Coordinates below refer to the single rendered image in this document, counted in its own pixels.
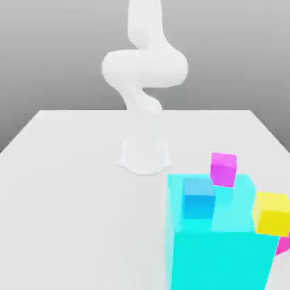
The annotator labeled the small blue cube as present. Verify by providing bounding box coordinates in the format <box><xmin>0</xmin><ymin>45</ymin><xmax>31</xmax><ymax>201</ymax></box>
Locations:
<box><xmin>182</xmin><ymin>177</ymin><xmax>216</xmax><ymax>220</ymax></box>

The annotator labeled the small magenta cube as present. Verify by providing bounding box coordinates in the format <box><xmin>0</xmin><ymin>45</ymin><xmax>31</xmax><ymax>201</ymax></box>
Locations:
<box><xmin>210</xmin><ymin>152</ymin><xmax>237</xmax><ymax>188</ymax></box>

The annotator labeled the small yellow cube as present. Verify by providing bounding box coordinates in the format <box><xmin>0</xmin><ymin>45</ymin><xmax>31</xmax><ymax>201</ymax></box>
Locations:
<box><xmin>253</xmin><ymin>191</ymin><xmax>290</xmax><ymax>237</ymax></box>

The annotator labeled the small pink cube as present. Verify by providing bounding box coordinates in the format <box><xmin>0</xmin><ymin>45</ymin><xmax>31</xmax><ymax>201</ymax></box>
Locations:
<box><xmin>275</xmin><ymin>233</ymin><xmax>290</xmax><ymax>256</ymax></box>

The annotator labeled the large cyan box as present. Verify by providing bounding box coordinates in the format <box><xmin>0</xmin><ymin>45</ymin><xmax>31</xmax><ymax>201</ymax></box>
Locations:
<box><xmin>167</xmin><ymin>173</ymin><xmax>280</xmax><ymax>290</ymax></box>

